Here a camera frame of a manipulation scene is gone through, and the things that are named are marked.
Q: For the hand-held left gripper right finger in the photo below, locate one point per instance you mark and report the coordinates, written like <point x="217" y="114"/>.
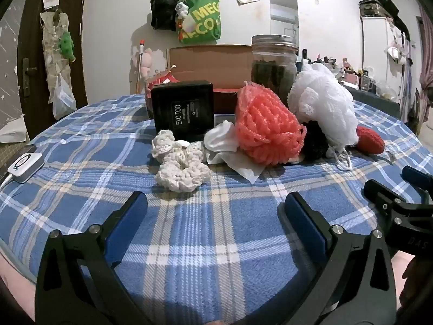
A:
<point x="304" y="223"/>

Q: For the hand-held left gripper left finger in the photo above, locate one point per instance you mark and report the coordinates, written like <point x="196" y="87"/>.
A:
<point x="127" y="223"/>

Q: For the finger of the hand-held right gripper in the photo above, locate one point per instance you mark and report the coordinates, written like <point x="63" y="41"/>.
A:
<point x="380" y="193"/>
<point x="416" y="176"/>

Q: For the red knitted scrunchie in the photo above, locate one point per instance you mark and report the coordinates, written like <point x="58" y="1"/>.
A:
<point x="370" y="140"/>

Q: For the cream crochet scrunchie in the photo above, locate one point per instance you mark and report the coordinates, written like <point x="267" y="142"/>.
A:
<point x="179" y="176"/>

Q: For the white paper sheet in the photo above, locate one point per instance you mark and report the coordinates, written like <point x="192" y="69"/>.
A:
<point x="245" y="167"/>

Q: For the black fuzzy scrunchie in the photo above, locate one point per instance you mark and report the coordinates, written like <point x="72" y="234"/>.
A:
<point x="314" y="142"/>

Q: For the coral mesh bath pouf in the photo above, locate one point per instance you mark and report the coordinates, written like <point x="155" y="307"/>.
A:
<point x="267" y="125"/>

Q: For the white mesh bath pouf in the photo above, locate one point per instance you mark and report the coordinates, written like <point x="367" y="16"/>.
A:
<point x="321" y="101"/>

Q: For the white tissue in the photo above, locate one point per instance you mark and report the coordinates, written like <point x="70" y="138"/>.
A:
<point x="220" y="137"/>

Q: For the glass jar with metal lid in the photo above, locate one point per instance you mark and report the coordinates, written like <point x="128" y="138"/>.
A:
<point x="270" y="71"/>

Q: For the cardboard box with red lining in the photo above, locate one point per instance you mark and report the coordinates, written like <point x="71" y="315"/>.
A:
<point x="209" y="64"/>

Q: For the table with dark cloth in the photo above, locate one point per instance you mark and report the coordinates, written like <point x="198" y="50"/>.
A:
<point x="372" y="100"/>

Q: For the pink curtain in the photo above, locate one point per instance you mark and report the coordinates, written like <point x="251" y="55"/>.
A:
<point x="427" y="74"/>

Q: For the white rounded device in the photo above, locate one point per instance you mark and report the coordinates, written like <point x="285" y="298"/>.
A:
<point x="25" y="166"/>

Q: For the clutter of small table items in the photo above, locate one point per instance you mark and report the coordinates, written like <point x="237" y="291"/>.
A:
<point x="351" y="72"/>

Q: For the hanging white garment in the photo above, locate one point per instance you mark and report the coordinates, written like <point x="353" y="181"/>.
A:
<point x="395" y="52"/>

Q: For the black box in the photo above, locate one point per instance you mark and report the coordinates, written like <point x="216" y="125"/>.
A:
<point x="182" y="108"/>

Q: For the white wardrobe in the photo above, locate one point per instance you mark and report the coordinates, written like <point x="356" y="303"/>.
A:
<point x="375" y="50"/>

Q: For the clear plastic bag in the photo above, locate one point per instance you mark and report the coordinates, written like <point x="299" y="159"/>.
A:
<point x="64" y="100"/>

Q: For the mop pole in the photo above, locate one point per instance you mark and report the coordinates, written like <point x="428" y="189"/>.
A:
<point x="140" y="71"/>

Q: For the pink pig plush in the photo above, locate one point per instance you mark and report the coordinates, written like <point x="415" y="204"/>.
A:
<point x="146" y="62"/>

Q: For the dark brown door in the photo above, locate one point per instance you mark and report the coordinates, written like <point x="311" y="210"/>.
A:
<point x="79" y="57"/>

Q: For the dark bag on wardrobe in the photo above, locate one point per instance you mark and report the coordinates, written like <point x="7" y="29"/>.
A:
<point x="382" y="5"/>

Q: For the green plush toy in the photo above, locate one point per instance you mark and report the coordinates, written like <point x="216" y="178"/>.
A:
<point x="66" y="45"/>

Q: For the hanging fabric organizer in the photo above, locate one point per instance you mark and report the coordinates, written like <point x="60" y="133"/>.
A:
<point x="50" y="50"/>

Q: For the green tote bag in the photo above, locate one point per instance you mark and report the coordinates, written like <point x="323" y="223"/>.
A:
<point x="203" y="23"/>

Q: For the black backpack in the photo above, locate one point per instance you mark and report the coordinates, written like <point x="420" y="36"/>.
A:
<point x="164" y="10"/>

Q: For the panda plush toy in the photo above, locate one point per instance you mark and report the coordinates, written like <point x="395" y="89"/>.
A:
<point x="182" y="9"/>

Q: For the wall mirror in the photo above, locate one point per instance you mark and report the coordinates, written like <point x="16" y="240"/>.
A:
<point x="283" y="6"/>

